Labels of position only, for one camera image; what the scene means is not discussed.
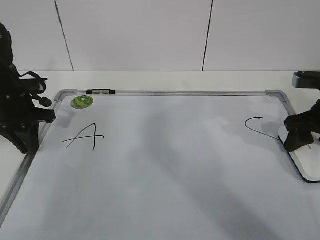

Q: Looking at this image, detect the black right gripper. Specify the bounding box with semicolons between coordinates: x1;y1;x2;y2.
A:
284;99;320;152

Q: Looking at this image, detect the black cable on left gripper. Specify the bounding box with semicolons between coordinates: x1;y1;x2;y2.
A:
17;71;53;108

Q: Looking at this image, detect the white board eraser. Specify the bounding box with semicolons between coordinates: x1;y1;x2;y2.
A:
285;133;320;183

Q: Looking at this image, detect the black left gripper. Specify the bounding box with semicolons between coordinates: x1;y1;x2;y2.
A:
0;24;56;154

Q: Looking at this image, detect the white board with grey frame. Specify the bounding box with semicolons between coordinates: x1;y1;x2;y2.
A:
0;90;320;240

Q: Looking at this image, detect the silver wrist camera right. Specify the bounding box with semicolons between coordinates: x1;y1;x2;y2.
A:
292;71;320;90

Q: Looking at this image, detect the black silver marker pen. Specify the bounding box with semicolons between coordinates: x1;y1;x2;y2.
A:
86;89;116;95

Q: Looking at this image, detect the round green magnet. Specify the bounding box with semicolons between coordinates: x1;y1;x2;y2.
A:
70;95;94;110

